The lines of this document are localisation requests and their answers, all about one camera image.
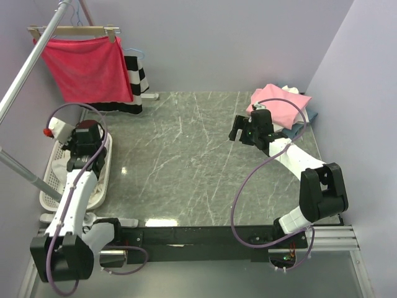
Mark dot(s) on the red hanging towel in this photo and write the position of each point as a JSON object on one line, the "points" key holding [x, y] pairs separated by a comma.
{"points": [[89, 71]]}

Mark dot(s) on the blue wire hanger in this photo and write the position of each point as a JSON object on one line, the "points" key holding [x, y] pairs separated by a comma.
{"points": [[133, 53]]}

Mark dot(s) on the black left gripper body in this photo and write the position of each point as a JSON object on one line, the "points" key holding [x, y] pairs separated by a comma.
{"points": [[71, 146]]}

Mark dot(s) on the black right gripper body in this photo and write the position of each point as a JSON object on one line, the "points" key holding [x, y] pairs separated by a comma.
{"points": [[257, 134]]}

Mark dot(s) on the white plastic laundry basket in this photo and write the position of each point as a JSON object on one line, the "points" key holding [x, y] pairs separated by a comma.
{"points": [[48, 202]]}

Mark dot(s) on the black base beam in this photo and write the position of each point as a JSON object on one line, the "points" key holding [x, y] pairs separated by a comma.
{"points": [[216, 243]]}

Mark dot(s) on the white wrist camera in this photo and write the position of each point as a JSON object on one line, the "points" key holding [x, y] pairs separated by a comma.
{"points": [[258, 106], [59, 130]]}

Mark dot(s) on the wooden clip hanger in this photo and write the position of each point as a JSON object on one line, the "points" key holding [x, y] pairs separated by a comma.
{"points": [[109, 31]]}

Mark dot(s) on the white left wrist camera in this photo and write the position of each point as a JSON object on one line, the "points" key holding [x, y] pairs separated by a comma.
{"points": [[59, 130]]}

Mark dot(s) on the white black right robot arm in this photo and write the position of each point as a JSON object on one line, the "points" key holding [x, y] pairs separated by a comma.
{"points": [[322, 190]]}

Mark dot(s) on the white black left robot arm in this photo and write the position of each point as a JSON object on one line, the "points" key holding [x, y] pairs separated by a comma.
{"points": [[64, 252]]}

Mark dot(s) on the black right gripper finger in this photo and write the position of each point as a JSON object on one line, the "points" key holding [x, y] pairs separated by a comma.
{"points": [[247, 138], [238, 124]]}

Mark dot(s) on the black white checkered cloth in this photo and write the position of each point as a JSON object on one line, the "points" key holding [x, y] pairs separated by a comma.
{"points": [[136, 80]]}

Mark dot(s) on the folded pink t shirt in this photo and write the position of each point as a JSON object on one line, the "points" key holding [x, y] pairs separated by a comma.
{"points": [[270, 91]]}

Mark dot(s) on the metal clothes rack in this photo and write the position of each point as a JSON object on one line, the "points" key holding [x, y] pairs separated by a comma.
{"points": [[20, 130]]}

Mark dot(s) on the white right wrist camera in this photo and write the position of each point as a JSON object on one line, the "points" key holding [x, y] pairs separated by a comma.
{"points": [[258, 106]]}

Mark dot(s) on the cream clothes in basket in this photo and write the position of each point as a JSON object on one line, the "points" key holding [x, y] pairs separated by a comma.
{"points": [[57, 169]]}

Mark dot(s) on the aluminium rail frame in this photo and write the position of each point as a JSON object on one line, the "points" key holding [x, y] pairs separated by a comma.
{"points": [[335, 268]]}

